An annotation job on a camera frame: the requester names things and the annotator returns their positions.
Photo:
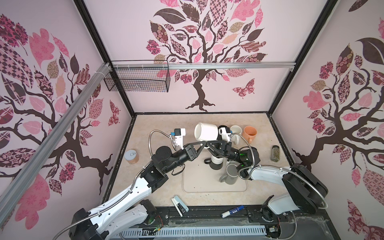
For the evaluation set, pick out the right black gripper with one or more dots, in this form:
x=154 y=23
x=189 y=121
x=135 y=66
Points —
x=228 y=152

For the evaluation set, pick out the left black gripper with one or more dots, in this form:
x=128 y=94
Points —
x=191 y=151

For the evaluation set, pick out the white ribbed-bottom mug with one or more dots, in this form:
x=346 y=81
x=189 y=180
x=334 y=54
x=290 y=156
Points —
x=236 y=132

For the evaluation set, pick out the peach orange mug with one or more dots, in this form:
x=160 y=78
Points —
x=249 y=133

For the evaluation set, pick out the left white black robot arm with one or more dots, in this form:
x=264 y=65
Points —
x=131 y=206

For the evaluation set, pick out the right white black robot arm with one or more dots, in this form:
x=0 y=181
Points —
x=305 y=191

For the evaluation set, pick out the grey mug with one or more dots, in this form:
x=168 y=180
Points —
x=230 y=176

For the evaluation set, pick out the translucent plastic tray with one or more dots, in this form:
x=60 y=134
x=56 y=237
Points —
x=199 y=177

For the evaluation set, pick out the glass spice jar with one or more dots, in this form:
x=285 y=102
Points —
x=275 y=154

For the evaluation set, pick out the blue white marker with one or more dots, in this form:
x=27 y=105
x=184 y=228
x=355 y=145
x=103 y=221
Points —
x=232 y=211

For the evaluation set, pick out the white teal stapler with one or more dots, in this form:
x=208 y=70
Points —
x=180 y=206

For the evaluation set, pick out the orange tin can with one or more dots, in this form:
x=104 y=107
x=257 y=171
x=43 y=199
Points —
x=131 y=156

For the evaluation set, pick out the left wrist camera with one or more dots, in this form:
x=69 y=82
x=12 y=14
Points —
x=177 y=138

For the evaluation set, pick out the black wire basket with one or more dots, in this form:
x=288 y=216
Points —
x=139 y=76

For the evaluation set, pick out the horizontal aluminium rail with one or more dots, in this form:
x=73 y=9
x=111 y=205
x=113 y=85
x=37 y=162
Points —
x=203 y=66

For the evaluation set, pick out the black base frame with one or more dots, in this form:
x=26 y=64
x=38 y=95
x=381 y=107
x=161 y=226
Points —
x=294 y=226

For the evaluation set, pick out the diagonal aluminium rail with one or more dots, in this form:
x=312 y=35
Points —
x=23 y=180

